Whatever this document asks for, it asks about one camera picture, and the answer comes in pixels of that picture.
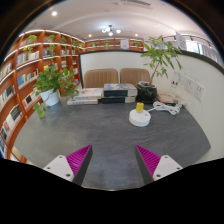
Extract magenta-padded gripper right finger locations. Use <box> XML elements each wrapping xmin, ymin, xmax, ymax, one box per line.
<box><xmin>134</xmin><ymin>144</ymin><xmax>184</xmax><ymax>186</ymax></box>

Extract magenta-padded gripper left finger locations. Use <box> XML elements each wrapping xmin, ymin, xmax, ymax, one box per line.
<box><xmin>43</xmin><ymin>144</ymin><xmax>94</xmax><ymax>186</ymax></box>

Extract yellow charger block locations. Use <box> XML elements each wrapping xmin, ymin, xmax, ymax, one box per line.
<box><xmin>135</xmin><ymin>102</ymin><xmax>145</xmax><ymax>114</ymax></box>

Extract round white power strip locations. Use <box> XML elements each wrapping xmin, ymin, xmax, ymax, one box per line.
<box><xmin>128</xmin><ymin>108</ymin><xmax>152</xmax><ymax>128</ymax></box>

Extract white thick book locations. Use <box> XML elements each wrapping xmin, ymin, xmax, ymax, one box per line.
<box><xmin>66</xmin><ymin>98</ymin><xmax>100</xmax><ymax>106</ymax></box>

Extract leafy plant in white pot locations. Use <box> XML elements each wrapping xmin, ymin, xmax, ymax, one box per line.
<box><xmin>32</xmin><ymin>66</ymin><xmax>79</xmax><ymax>119</ymax></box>

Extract tall plant in black pot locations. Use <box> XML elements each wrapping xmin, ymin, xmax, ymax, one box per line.
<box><xmin>135</xmin><ymin>35</ymin><xmax>184</xmax><ymax>104</ymax></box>

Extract white thin book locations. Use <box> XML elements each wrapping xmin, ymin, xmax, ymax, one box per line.
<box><xmin>73</xmin><ymin>87</ymin><xmax>104</xmax><ymax>101</ymax></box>

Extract clear drink bottle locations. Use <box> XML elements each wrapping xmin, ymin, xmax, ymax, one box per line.
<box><xmin>171</xmin><ymin>70</ymin><xmax>183</xmax><ymax>98</ymax></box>

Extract orange wooden bookshelf unit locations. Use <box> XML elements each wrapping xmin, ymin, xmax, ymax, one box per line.
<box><xmin>0</xmin><ymin>29</ymin><xmax>144</xmax><ymax>159</ymax></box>

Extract white curtain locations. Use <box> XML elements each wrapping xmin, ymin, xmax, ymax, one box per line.
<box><xmin>198</xmin><ymin>42</ymin><xmax>222</xmax><ymax>64</ymax></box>

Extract white standing sign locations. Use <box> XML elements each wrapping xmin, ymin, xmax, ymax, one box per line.
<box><xmin>175</xmin><ymin>31</ymin><xmax>188</xmax><ymax>51</ymax></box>

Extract small white shelf sign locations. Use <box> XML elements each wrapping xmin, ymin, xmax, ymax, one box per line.
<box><xmin>120</xmin><ymin>39</ymin><xmax>130</xmax><ymax>50</ymax></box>

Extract black ceiling chandelier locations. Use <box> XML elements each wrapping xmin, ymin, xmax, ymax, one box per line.
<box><xmin>101</xmin><ymin>24</ymin><xmax>123</xmax><ymax>37</ymax></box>

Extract recessed ceiling lights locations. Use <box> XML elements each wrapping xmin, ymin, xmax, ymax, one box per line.
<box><xmin>49</xmin><ymin>10</ymin><xmax>94</xmax><ymax>38</ymax></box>

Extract ceiling air vent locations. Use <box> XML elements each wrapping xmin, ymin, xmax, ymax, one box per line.
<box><xmin>119</xmin><ymin>0</ymin><xmax>153</xmax><ymax>8</ymax></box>

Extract white power strip cable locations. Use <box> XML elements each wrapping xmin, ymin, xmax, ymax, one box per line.
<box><xmin>147</xmin><ymin>101</ymin><xmax>184</xmax><ymax>116</ymax></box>

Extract white wall outlet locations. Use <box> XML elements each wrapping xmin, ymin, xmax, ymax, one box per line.
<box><xmin>193</xmin><ymin>82</ymin><xmax>205</xmax><ymax>101</ymax></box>
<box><xmin>184</xmin><ymin>76</ymin><xmax>195</xmax><ymax>93</ymax></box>

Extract black track light rail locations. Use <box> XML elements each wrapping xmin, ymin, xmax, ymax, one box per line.
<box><xmin>163</xmin><ymin>33</ymin><xmax>214</xmax><ymax>45</ymax></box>

